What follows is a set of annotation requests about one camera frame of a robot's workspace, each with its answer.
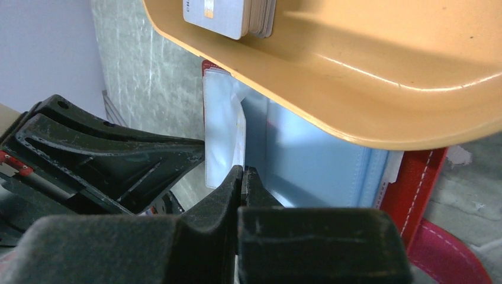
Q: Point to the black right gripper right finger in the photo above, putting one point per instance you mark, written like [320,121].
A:
[315,245]

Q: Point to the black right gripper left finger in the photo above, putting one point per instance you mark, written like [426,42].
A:
[197,246]

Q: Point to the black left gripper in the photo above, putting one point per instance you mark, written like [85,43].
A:
[57,159]

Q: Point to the red leather card holder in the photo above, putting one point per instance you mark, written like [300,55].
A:
[303,166]

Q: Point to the yellow oval tray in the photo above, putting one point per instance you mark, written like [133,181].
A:
[395,75]

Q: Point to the credit cards stack in tray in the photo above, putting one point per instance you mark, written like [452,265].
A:
[231,18]

